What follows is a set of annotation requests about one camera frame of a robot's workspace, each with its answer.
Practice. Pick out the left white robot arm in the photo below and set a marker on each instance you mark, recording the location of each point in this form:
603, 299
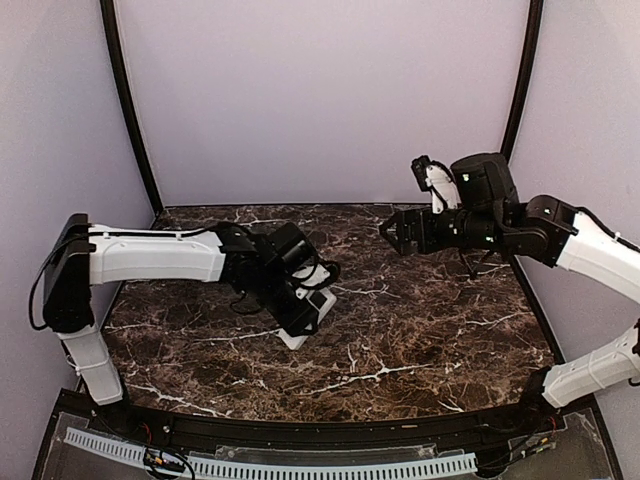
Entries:
87, 254

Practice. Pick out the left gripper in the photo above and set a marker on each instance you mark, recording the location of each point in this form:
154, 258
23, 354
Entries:
294, 321

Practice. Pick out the white remote control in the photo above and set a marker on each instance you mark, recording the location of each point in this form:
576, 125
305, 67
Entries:
317, 305

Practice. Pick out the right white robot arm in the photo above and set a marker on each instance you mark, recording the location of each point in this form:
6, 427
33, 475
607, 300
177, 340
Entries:
475, 205

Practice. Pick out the black front rail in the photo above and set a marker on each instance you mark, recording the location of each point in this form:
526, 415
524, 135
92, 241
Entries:
491, 431

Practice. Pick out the right black frame post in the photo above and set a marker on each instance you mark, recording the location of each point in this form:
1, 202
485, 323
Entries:
515, 102

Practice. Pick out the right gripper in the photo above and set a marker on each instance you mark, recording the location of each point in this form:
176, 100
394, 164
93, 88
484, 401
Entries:
427, 242

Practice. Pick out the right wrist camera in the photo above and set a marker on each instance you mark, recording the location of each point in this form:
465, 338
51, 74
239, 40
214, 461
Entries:
435, 178

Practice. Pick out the black frame post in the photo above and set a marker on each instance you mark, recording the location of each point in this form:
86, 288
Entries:
128, 110
515, 102

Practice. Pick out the white slotted cable duct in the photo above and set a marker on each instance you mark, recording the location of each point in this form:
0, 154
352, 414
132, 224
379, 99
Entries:
238, 463

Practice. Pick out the left black frame post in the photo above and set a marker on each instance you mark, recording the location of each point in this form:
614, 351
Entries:
128, 110

